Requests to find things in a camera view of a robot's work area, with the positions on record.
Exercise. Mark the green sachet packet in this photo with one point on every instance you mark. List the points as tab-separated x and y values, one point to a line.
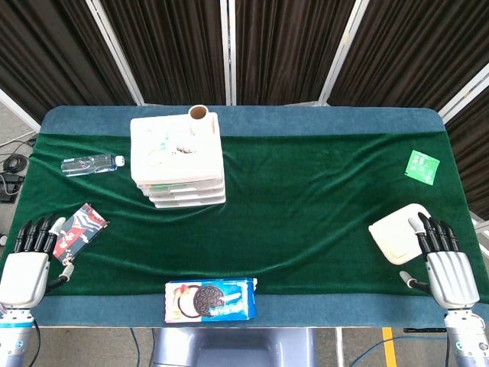
422	167

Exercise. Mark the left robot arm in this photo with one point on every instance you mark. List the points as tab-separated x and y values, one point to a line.
15	340

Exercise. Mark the blue table cover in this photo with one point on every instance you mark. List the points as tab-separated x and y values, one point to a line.
305	118

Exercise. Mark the white printed packet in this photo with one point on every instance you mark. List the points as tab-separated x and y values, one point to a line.
172	147

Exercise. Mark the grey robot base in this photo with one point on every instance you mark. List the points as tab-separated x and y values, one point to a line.
233	348

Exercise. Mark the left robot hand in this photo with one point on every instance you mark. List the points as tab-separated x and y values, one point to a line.
23	275

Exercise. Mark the white square plate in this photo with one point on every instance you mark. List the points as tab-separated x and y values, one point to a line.
395	237

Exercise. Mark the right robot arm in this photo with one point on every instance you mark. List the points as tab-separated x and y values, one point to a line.
464	340

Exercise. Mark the blue Oreo cookie box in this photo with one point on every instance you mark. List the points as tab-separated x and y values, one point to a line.
210	300

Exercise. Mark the white plastic drawer unit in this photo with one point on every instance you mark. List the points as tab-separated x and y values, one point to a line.
153	168

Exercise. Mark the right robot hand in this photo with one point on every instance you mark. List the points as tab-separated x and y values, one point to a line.
452	279

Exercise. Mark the black flat bar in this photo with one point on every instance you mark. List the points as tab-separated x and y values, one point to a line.
424	329

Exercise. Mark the red patterned snack packet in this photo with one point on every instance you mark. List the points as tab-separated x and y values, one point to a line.
78	233

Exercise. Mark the clear plastic wrapper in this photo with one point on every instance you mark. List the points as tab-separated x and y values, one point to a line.
88	164

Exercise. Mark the black power adapter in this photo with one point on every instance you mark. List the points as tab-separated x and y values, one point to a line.
9	187

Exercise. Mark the clear drawer with green packets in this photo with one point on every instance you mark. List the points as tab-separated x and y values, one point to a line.
179	186

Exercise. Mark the green velvet cloth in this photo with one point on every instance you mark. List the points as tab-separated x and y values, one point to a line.
286	214

